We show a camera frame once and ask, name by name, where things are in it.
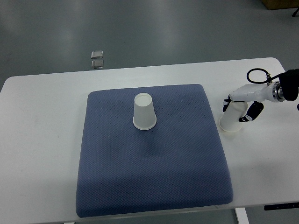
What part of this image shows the black tripod foot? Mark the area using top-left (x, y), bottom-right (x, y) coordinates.
top-left (292, 7), bottom-right (299, 17)

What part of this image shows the white paper cup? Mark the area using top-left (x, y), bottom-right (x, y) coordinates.
top-left (219, 101), bottom-right (248, 133)
top-left (133, 93), bottom-right (157, 131)

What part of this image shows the black table control panel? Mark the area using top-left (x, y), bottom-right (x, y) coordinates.
top-left (264, 203), bottom-right (299, 211)

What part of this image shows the brown cardboard box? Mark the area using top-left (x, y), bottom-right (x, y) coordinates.
top-left (261, 0), bottom-right (299, 10)

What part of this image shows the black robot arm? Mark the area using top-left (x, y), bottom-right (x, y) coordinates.
top-left (222, 68), bottom-right (299, 122)

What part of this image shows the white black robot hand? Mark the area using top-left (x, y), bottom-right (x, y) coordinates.
top-left (222, 82), bottom-right (285, 122)

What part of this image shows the blue fabric cushion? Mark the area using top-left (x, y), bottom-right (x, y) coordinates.
top-left (76, 84), bottom-right (233, 217)

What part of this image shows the lower metal floor socket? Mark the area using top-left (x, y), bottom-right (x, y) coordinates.
top-left (91, 59), bottom-right (104, 69)

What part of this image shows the white table leg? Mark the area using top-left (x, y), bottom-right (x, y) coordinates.
top-left (235, 208), bottom-right (249, 224)

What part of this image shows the white paper cup on cushion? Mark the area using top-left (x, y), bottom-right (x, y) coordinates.
top-left (133, 93), bottom-right (157, 131)

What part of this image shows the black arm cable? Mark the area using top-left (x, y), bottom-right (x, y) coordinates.
top-left (247, 68), bottom-right (285, 84)

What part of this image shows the metal floor socket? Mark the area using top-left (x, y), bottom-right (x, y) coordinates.
top-left (91, 59), bottom-right (104, 69)
top-left (91, 50), bottom-right (103, 59)

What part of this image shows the upper metal floor socket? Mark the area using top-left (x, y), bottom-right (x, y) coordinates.
top-left (91, 50), bottom-right (103, 59)

